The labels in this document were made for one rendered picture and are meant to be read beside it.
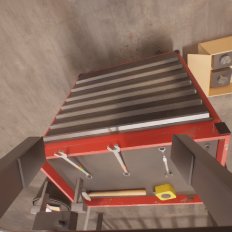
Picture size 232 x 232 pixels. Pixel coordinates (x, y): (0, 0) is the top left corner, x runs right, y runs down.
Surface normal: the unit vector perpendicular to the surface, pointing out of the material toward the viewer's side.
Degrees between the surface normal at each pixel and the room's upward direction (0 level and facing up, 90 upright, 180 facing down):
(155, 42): 0
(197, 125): 90
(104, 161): 0
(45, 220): 78
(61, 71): 0
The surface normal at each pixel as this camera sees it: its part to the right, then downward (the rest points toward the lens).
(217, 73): -0.09, 0.63
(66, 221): -0.35, -0.60
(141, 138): -0.28, -0.76
